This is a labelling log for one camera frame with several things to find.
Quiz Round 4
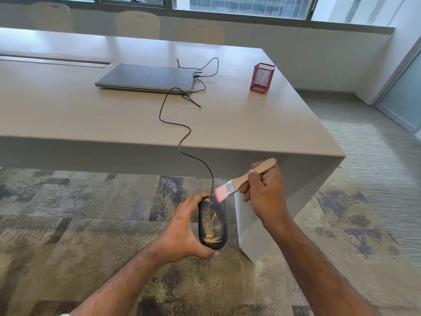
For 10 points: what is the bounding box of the grey table cable hatch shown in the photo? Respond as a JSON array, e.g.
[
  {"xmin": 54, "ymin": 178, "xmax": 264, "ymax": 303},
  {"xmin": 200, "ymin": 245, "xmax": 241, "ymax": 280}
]
[{"xmin": 0, "ymin": 55, "xmax": 112, "ymax": 68}]

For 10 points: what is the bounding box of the person's right forearm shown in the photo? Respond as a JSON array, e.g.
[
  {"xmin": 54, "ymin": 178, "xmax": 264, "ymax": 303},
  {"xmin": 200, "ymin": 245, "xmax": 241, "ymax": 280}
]
[{"xmin": 271, "ymin": 220, "xmax": 382, "ymax": 316}]

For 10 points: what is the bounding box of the grey window frame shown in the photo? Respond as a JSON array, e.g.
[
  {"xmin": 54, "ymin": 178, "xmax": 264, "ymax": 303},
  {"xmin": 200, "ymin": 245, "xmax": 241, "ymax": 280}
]
[{"xmin": 0, "ymin": 0, "xmax": 395, "ymax": 35}]

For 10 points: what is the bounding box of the black mouse cable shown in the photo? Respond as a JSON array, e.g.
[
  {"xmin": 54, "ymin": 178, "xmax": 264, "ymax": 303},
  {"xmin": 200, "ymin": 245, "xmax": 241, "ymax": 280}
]
[{"xmin": 159, "ymin": 57, "xmax": 219, "ymax": 198}]

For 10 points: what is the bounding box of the frosted glass door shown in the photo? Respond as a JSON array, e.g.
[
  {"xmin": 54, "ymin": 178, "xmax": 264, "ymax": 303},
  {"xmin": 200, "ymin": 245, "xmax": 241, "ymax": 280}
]
[{"xmin": 373, "ymin": 46, "xmax": 421, "ymax": 135}]

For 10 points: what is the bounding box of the person's right hand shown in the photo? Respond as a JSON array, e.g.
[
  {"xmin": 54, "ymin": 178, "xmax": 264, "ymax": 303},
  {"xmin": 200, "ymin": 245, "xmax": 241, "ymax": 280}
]
[{"xmin": 239, "ymin": 161, "xmax": 293, "ymax": 233}]

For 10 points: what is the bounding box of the black dusty computer mouse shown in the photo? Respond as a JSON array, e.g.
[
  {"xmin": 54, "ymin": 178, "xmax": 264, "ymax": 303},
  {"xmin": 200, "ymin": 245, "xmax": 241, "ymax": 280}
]
[{"xmin": 198, "ymin": 196, "xmax": 229, "ymax": 251}]

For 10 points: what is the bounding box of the beige chair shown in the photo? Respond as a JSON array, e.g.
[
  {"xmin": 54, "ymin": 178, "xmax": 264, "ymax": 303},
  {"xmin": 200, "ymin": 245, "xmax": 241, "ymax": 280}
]
[
  {"xmin": 29, "ymin": 2, "xmax": 74, "ymax": 33},
  {"xmin": 115, "ymin": 11, "xmax": 161, "ymax": 40},
  {"xmin": 173, "ymin": 20, "xmax": 225, "ymax": 46}
]

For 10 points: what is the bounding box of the grey closed laptop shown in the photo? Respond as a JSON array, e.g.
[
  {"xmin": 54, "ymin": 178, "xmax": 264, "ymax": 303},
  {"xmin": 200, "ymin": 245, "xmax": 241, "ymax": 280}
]
[{"xmin": 94, "ymin": 63, "xmax": 196, "ymax": 94}]

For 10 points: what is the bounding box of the red mesh pen holder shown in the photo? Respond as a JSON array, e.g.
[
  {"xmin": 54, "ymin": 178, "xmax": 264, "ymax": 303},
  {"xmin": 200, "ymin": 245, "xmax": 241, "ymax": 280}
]
[{"xmin": 249, "ymin": 62, "xmax": 276, "ymax": 94}]

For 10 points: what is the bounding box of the person's left hand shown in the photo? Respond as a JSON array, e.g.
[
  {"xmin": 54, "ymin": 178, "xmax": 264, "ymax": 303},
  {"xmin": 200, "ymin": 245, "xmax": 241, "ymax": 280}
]
[{"xmin": 154, "ymin": 193, "xmax": 219, "ymax": 264}]

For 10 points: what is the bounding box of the wooden brush with pink bristles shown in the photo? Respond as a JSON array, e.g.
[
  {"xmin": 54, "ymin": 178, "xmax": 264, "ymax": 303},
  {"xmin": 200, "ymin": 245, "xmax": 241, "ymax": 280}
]
[{"xmin": 214, "ymin": 158, "xmax": 278, "ymax": 204}]

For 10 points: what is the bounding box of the person's left forearm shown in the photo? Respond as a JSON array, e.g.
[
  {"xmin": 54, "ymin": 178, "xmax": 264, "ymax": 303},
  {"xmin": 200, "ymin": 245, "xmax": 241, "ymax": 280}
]
[{"xmin": 71, "ymin": 243, "xmax": 171, "ymax": 316}]

